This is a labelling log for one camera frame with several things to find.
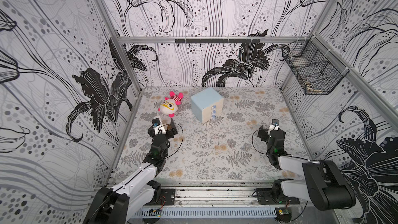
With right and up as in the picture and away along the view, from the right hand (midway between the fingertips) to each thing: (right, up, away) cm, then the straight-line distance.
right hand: (271, 125), depth 90 cm
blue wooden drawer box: (-38, +12, +1) cm, 40 cm away
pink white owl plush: (-63, +11, +11) cm, 65 cm away
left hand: (-60, +2, -6) cm, 61 cm away
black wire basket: (+23, +32, -4) cm, 40 cm away
